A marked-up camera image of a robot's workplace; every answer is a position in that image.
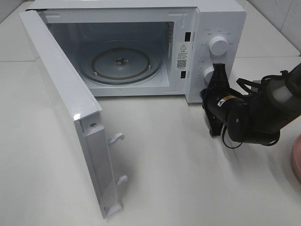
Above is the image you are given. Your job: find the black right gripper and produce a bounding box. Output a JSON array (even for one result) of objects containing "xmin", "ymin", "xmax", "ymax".
[{"xmin": 202, "ymin": 63, "xmax": 249, "ymax": 137}]

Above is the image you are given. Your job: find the glass microwave turntable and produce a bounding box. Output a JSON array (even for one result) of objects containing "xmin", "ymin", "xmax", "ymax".
[{"xmin": 78, "ymin": 40, "xmax": 164, "ymax": 85}]

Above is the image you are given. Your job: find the white warning label sticker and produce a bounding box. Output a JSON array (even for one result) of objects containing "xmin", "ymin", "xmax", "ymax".
[{"xmin": 176, "ymin": 42, "xmax": 189, "ymax": 69}]

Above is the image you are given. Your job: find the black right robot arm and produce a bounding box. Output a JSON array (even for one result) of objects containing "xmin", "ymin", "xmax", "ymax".
[{"xmin": 200, "ymin": 63, "xmax": 301, "ymax": 146}]

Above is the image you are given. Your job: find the white microwave oven body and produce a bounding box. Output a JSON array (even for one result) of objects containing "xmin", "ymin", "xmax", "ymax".
[{"xmin": 24, "ymin": 0, "xmax": 246, "ymax": 103}]

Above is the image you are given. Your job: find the pink round plate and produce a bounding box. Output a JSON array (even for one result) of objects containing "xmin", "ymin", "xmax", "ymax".
[{"xmin": 291, "ymin": 135, "xmax": 301, "ymax": 183}]

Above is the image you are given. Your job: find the upper white control knob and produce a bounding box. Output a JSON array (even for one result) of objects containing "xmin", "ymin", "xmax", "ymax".
[{"xmin": 208, "ymin": 34, "xmax": 229, "ymax": 56}]

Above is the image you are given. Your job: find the white microwave door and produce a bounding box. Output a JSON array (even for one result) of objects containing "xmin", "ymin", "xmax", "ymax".
[{"xmin": 20, "ymin": 10, "xmax": 127, "ymax": 218}]

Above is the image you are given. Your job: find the white control knob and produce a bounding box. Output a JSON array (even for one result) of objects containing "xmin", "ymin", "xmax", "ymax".
[
  {"xmin": 208, "ymin": 34, "xmax": 229, "ymax": 56},
  {"xmin": 203, "ymin": 66, "xmax": 214, "ymax": 83}
]

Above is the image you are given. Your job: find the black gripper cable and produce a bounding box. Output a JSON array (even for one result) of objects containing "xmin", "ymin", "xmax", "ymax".
[{"xmin": 221, "ymin": 70, "xmax": 290, "ymax": 149}]

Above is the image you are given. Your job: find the lower white control knob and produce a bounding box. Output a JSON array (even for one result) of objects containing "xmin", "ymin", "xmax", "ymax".
[{"xmin": 203, "ymin": 66, "xmax": 214, "ymax": 83}]

